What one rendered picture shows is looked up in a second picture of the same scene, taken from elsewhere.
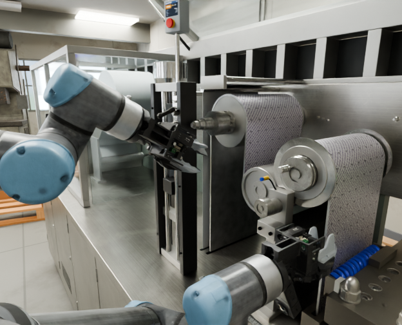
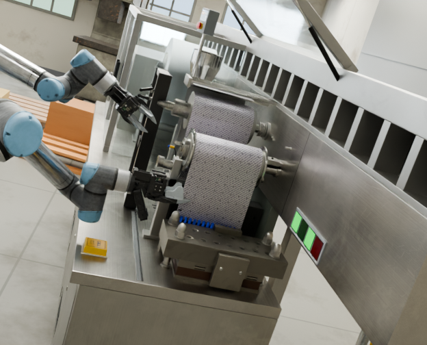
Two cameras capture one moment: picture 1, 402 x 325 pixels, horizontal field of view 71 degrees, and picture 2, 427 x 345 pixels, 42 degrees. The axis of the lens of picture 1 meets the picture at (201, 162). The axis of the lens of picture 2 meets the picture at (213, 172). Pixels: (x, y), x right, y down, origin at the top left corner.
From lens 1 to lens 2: 1.49 m
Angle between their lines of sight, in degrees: 21
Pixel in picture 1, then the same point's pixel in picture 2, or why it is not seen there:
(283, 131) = (227, 132)
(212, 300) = (88, 166)
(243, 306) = (100, 177)
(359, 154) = (229, 154)
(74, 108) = (79, 70)
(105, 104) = (94, 73)
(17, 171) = (43, 86)
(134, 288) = not seen: hidden behind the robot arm
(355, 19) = (304, 68)
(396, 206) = not seen: outside the picture
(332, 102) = (279, 126)
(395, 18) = (311, 77)
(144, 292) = not seen: hidden behind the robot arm
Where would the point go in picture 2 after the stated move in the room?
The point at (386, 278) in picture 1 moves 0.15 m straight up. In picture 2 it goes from (210, 234) to (223, 192)
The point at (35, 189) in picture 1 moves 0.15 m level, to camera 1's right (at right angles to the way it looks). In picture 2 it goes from (46, 95) to (83, 110)
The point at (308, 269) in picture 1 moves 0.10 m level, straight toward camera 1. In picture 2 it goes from (150, 190) to (124, 189)
